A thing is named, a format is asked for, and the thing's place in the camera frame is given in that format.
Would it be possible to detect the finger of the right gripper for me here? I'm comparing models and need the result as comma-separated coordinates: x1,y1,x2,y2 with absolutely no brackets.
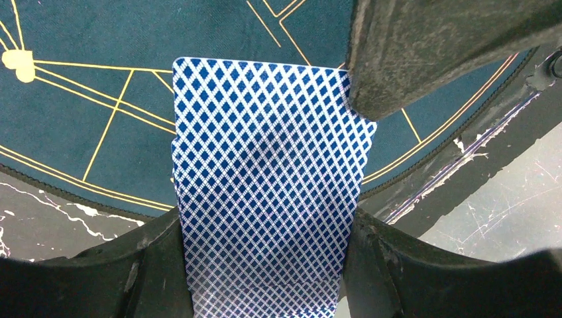
347,1,561,121

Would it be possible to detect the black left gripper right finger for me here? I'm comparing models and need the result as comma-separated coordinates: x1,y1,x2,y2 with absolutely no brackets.
343,209,561,317

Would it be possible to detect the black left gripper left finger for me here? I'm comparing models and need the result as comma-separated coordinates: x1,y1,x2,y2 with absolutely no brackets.
1,209,194,317

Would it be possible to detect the blue playing card deck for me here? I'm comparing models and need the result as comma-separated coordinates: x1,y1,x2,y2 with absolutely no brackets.
172,57,377,317

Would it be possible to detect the round blue poker mat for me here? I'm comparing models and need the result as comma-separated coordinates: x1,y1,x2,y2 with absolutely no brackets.
0,0,539,218

